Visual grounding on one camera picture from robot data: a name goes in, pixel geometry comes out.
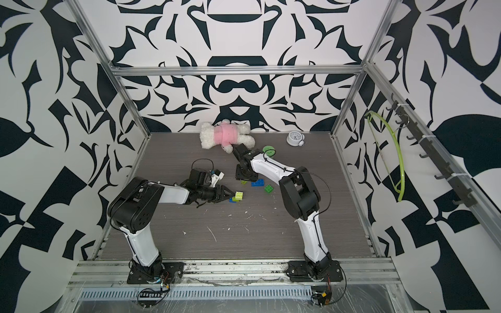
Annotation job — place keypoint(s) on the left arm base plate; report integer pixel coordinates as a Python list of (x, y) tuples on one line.
[(165, 272)]

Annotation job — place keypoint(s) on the green lego brick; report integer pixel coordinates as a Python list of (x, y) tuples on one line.
[(268, 189)]

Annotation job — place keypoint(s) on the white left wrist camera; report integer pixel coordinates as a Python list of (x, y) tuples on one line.
[(216, 176)]

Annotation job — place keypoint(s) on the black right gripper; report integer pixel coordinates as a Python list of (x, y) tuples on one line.
[(252, 177)]

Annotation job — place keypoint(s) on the green lidded round jar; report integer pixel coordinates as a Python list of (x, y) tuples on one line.
[(269, 151)]

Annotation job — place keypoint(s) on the blue long lego brick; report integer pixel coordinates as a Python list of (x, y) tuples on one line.
[(259, 182)]

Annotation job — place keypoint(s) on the white plush teddy pink shirt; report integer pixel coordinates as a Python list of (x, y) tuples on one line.
[(226, 134)]

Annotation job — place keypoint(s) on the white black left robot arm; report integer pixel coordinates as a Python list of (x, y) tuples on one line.
[(132, 211)]

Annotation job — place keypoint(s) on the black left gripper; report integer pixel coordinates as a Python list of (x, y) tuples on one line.
[(222, 190)]

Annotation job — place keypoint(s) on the black wall hook rack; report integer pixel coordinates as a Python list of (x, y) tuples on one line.
[(435, 151)]

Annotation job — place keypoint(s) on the white alarm clock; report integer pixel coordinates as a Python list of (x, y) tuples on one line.
[(295, 139)]

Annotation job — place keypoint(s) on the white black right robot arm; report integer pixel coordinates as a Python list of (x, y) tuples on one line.
[(300, 196)]

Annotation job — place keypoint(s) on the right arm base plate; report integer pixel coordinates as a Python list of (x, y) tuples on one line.
[(302, 271)]

